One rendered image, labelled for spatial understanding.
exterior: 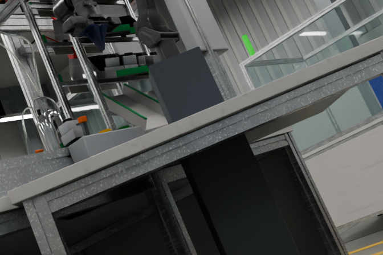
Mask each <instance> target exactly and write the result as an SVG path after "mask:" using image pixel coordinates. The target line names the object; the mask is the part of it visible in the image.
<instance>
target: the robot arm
mask: <svg viewBox="0 0 383 255"><path fill-rule="evenodd" d="M54 3H55V6H54V7H53V13H54V15H55V17H56V18H57V19H58V20H61V21H63V22H62V30H63V32H64V34H70V35H71V36H72V37H82V36H86V37H88V38H90V39H91V40H92V41H93V43H94V44H95V45H96V46H97V47H98V49H99V50H101V51H104V50H105V36H106V34H108V33H111V32H112V31H114V30H115V29H116V28H118V26H119V25H121V21H120V18H118V17H107V18H106V19H105V20H103V21H100V19H101V18H102V17H103V16H102V14H98V13H97V10H96V6H97V3H96V2H93V1H92V0H56V1H55V2H54ZM136 4H137V8H138V13H139V16H138V20H137V22H134V23H133V26H134V28H135V31H136V37H138V39H139V41H140V42H141V43H143V44H144V45H146V46H147V47H148V48H155V50H156V52H157V55H158V57H159V60H160V61H163V60H166V59H168V58H170V57H173V56H176V55H178V54H180V51H179V49H178V47H177V45H176V43H177V42H178V41H179V40H180V35H179V32H177V31H173V30H170V29H168V27H167V25H166V23H165V20H164V18H163V17H162V16H161V15H160V14H159V12H158V11H157V9H156V5H155V2H154V0H136Z"/></svg>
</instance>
